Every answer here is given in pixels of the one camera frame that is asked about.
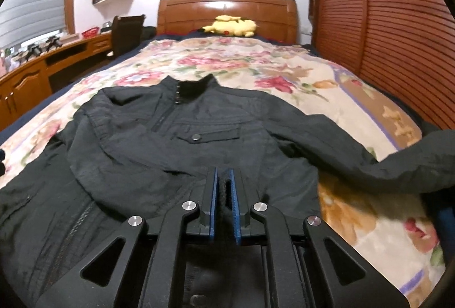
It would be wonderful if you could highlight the wooden louvered wardrobe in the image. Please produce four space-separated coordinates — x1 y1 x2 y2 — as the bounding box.
307 0 455 132

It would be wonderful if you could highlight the yellow plush toy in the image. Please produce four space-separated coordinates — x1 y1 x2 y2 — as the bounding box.
198 14 259 38

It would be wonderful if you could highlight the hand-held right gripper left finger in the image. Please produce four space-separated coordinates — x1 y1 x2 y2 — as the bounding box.
36 167 218 308

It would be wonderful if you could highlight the dark chair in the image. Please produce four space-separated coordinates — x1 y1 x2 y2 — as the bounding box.
107 14 146 59

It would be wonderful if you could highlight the wooden desk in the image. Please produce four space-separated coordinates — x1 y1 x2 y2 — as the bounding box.
0 31 114 132

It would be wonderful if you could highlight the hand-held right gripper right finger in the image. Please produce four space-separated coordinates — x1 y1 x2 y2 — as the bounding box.
227 169 420 308

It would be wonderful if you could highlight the black jacket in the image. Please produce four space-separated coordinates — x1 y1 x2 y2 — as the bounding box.
0 75 455 308

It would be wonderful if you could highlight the floral blanket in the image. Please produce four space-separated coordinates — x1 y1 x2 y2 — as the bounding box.
0 36 446 294

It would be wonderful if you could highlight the wooden bed headboard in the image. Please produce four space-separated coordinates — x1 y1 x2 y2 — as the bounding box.
157 0 299 44

